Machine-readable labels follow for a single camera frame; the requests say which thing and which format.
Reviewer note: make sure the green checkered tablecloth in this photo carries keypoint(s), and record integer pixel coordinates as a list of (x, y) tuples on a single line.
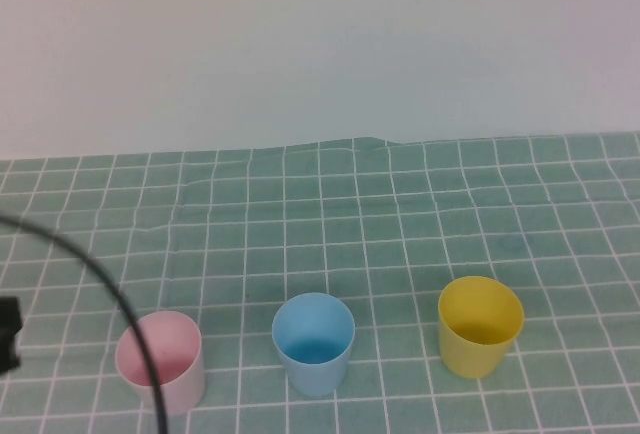
[(320, 234)]

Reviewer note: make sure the yellow plastic cup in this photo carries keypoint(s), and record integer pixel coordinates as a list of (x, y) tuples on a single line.
[(470, 359)]

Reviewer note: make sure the pink plastic cup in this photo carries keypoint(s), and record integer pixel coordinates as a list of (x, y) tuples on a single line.
[(182, 389)]

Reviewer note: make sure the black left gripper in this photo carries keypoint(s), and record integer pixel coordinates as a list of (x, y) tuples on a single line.
[(9, 334)]

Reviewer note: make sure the blue plastic cup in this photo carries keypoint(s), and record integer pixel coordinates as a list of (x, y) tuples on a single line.
[(315, 374)]

